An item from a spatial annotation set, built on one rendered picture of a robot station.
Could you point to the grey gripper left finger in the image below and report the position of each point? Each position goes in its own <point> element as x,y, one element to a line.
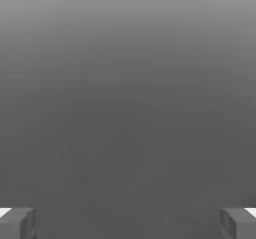
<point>14,225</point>

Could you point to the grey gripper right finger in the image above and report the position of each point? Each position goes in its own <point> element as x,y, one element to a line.
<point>242,225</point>

